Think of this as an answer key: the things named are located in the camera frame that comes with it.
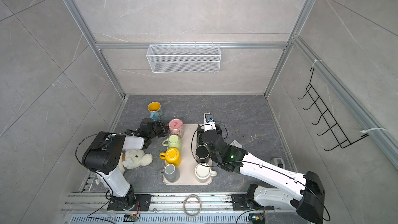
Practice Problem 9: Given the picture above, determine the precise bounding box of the grey mug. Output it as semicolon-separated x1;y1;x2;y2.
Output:
162;164;180;183

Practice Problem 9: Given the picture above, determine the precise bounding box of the white plush dog toy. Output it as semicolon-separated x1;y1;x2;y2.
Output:
118;149;153;174

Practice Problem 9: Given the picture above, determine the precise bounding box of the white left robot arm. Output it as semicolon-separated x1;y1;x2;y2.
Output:
81;118;169;211

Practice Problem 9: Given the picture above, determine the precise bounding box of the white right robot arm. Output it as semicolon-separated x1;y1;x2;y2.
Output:
194;124;328;224

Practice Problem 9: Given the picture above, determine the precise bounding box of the white mug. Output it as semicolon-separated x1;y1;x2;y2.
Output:
194;163;217;183

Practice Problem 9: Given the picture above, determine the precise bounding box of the black mug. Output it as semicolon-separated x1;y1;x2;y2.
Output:
195;145;210;164

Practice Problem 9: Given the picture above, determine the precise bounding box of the white stapler device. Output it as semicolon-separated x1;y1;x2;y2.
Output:
270;157;285;169

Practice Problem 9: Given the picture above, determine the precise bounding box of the white wire mesh basket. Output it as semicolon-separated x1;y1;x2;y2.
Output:
146;44;221;73

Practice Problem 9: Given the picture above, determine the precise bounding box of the beige plastic tray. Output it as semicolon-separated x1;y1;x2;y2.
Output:
162;124;213;186

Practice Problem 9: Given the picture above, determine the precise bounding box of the pink ghost pattern mug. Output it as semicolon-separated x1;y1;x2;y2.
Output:
169;118;184;138

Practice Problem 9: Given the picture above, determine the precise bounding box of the black wire hook rack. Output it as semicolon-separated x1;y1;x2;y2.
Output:
297;67;369;151

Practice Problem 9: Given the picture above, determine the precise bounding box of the blue butterfly mug yellow inside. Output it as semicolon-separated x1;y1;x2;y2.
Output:
148;102;164;121

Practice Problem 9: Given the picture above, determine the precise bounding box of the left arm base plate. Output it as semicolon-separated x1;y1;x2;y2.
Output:
107;194;152;211

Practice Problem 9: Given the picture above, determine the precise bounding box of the tape roll ring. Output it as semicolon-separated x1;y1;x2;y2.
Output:
182;194;203;218

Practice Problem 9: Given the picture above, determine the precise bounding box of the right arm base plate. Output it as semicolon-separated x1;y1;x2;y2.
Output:
231;194;275;211

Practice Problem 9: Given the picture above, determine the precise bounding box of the light green mug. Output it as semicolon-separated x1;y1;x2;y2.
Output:
162;134;182;151

